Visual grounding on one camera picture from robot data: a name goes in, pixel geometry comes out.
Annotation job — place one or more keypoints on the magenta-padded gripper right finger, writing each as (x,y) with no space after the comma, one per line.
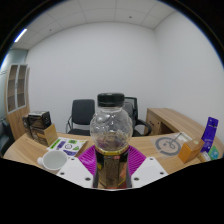
(149,170)

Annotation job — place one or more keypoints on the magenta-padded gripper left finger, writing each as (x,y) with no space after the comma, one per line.
(76,170)

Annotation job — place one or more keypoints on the clear drink bottle black cap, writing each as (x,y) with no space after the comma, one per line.
(111,133)

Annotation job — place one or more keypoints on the white mug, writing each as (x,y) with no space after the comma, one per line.
(53,160)

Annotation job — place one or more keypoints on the printed sticker sheet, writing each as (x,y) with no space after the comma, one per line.
(68,146)

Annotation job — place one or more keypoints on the sheet with round print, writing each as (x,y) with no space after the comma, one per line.
(168,144)

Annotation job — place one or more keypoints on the small orange box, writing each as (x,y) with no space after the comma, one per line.
(190,150)

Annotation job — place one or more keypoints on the wooden side desk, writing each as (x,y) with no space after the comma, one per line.
(170,120)

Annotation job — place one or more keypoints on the brown cardboard carton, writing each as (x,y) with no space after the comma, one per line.
(40,128)

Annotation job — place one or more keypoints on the black office chair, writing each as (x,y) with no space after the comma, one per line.
(81,115)

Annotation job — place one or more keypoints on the grey mesh office chair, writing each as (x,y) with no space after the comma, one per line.
(135,115)

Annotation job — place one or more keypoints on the green packet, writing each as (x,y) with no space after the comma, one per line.
(214,152)

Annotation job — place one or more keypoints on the purple standing box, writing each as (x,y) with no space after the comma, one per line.
(210,133)

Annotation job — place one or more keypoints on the black sofa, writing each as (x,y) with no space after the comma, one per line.
(5,138)

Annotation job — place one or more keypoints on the wooden shelf cabinet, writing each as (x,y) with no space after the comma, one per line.
(16,115)

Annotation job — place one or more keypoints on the ceiling light panel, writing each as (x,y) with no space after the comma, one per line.
(20,35)

